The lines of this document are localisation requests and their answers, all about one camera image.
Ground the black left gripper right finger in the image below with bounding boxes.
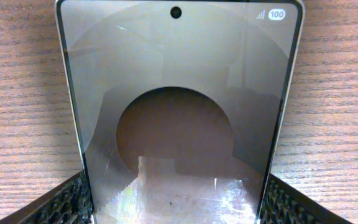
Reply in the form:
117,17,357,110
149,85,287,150
259,174,351,224

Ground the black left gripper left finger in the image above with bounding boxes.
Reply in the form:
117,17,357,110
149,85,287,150
0,171,94,224

